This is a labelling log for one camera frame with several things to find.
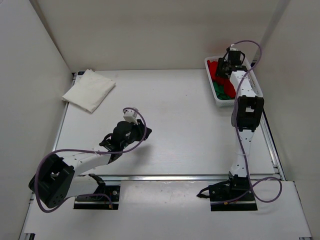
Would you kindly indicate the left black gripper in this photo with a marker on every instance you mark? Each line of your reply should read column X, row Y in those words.
column 140, row 127

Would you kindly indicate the green t shirt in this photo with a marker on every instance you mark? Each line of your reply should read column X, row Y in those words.
column 220, row 93

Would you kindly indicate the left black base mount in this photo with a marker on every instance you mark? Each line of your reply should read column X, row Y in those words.
column 97, row 197

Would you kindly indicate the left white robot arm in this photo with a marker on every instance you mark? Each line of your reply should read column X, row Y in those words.
column 55, row 181

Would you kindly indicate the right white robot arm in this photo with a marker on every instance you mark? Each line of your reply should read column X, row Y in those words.
column 248, row 106

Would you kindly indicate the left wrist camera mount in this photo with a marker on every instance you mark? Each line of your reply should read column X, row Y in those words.
column 130, row 115

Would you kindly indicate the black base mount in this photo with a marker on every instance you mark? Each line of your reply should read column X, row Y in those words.
column 230, row 195
column 97, row 197

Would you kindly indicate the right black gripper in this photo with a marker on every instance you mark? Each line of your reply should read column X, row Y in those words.
column 223, row 63

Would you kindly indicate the red t shirt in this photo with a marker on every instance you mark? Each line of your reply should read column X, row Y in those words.
column 225, row 82

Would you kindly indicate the white plastic basket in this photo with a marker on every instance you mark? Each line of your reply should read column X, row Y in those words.
column 249, row 87

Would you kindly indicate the white t shirt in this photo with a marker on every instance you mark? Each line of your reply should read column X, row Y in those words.
column 89, row 91

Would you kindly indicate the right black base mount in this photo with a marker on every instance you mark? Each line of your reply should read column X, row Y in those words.
column 230, row 195

